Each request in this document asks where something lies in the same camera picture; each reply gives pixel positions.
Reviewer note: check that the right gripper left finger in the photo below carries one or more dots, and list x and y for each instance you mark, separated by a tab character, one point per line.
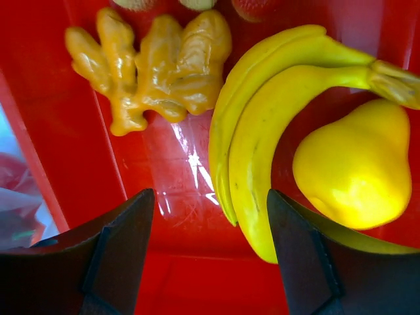
114	274

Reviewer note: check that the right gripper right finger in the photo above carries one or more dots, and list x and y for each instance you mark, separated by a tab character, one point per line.
309	279

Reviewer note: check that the clear zip top bag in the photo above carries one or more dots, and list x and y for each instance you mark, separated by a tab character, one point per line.
25	217

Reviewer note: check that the strawberry pile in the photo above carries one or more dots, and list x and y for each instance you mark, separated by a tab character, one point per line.
251	11

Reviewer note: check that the yellow banana bunch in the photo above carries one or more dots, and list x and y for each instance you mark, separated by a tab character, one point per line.
269	85

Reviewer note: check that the yellow grape cluster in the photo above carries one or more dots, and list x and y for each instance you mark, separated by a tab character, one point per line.
176	71

